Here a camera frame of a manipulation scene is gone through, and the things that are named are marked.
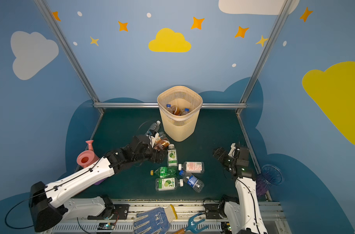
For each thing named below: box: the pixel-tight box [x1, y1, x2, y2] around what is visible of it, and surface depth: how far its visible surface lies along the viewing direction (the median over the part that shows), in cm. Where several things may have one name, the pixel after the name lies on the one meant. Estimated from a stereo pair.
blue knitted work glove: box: [131, 204, 178, 234], surface depth 73 cm
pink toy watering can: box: [76, 139, 100, 169], surface depth 84 cm
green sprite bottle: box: [150, 166, 178, 178], surface depth 87 cm
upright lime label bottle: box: [166, 143, 178, 168], surface depth 92 cm
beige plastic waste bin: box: [157, 85, 204, 142], surface depth 98 cm
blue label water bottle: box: [178, 170, 205, 194], surface depth 82 cm
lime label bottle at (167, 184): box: [155, 176, 184, 192], surface depth 82 cm
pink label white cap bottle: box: [178, 161, 205, 174], surface depth 88 cm
